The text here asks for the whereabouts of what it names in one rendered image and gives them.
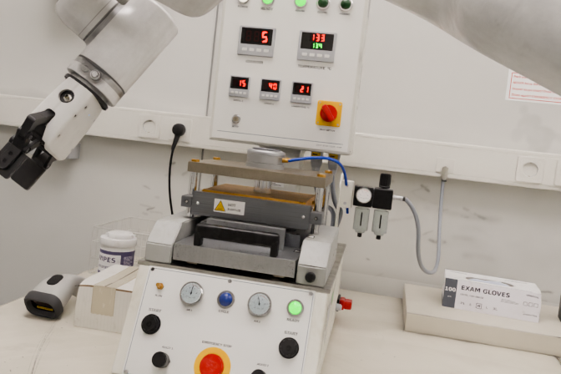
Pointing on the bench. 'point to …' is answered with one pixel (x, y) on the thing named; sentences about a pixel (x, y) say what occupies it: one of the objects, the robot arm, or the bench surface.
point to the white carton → (491, 295)
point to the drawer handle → (237, 236)
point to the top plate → (266, 169)
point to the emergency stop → (211, 364)
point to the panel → (218, 325)
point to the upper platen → (262, 189)
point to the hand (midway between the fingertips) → (12, 173)
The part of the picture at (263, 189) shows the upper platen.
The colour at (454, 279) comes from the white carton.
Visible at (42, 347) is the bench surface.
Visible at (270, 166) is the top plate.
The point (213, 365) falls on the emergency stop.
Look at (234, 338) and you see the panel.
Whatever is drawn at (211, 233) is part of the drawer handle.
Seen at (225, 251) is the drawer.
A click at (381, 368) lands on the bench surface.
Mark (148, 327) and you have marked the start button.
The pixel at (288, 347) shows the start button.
